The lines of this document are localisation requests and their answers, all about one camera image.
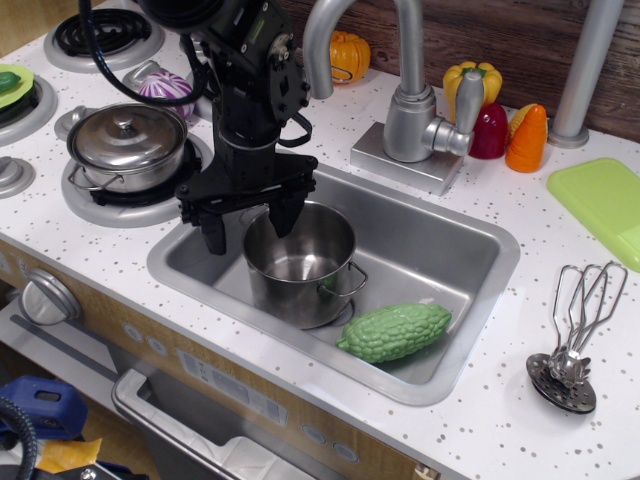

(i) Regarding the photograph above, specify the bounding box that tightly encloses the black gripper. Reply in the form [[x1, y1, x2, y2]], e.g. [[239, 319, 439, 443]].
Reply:
[[175, 127, 318, 255]]

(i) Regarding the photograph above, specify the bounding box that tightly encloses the tall steel pot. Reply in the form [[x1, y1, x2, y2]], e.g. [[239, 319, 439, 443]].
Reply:
[[242, 201, 368, 329]]

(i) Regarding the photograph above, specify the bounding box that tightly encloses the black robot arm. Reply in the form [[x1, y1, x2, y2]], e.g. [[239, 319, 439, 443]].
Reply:
[[140, 1, 318, 255]]

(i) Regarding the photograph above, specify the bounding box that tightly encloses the lidded steel pot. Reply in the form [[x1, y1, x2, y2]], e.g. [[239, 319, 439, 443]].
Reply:
[[67, 103, 188, 194]]

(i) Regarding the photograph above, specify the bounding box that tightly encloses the steel sink basin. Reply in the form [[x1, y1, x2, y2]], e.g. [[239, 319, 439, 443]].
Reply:
[[147, 166, 520, 406]]

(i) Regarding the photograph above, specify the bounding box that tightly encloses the green bitter melon toy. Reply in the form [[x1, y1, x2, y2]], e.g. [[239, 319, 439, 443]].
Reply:
[[335, 303, 452, 364]]

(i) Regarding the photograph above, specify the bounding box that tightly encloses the silver toy faucet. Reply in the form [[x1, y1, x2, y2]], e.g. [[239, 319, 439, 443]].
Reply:
[[302, 0, 487, 197]]

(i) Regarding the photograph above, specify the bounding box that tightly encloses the orange pumpkin toy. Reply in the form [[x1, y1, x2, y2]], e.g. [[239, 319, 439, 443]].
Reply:
[[330, 30, 371, 84]]

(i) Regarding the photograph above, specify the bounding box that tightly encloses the silver stove knob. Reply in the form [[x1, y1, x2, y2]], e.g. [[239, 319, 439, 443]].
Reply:
[[19, 268, 82, 326]]

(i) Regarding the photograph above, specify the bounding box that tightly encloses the black coil burner back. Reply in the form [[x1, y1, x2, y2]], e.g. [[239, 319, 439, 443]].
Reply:
[[44, 8, 164, 74]]

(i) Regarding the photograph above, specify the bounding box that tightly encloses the red pepper toy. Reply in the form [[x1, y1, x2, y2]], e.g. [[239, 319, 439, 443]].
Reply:
[[469, 102, 508, 160]]

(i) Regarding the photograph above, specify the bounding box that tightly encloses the blue device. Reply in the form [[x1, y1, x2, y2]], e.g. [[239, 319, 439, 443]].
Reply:
[[1, 375, 88, 440]]

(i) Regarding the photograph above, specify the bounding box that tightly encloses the green plate with vegetable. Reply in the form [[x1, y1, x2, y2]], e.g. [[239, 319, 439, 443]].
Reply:
[[0, 64, 35, 110]]

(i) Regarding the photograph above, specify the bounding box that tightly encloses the yellow bell pepper toy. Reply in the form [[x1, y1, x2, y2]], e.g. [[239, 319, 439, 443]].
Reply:
[[443, 61, 503, 121]]

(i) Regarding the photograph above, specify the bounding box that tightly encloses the orange carrot toy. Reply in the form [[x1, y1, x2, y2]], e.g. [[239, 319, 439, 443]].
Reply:
[[505, 104, 548, 173]]

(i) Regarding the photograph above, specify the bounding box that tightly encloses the yellow corn toy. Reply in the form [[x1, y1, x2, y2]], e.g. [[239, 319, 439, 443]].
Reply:
[[507, 103, 540, 148]]

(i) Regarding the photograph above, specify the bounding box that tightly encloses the green cutting board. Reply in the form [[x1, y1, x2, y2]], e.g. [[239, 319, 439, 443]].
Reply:
[[547, 158, 639, 271]]

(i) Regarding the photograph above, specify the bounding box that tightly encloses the steel slotted spoon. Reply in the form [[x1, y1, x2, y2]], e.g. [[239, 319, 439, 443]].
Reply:
[[526, 353, 597, 414]]

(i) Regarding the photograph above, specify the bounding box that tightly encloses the grey vertical pole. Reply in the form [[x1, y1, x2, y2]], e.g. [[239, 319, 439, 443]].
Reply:
[[548, 0, 624, 149]]

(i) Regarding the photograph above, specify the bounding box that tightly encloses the front burner grey ring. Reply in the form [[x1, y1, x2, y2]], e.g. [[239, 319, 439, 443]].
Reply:
[[60, 134, 214, 229]]

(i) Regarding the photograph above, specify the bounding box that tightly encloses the grey oven door handle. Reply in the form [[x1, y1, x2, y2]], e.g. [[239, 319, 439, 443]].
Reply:
[[110, 368, 236, 480]]

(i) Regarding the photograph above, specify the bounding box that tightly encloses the black braided cable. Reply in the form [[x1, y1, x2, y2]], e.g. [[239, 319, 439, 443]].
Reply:
[[0, 395, 40, 480]]

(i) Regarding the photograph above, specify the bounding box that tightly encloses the steel wire fork utensil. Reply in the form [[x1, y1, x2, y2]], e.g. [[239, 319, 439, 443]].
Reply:
[[549, 261, 628, 387]]

